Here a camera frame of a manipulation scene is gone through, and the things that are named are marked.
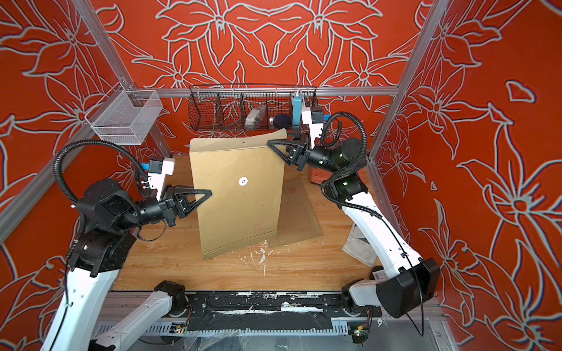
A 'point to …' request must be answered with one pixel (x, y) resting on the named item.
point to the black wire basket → (249, 107)
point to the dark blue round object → (281, 121)
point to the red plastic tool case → (318, 175)
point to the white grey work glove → (358, 246)
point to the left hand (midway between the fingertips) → (209, 194)
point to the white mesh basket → (124, 116)
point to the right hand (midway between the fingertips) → (266, 145)
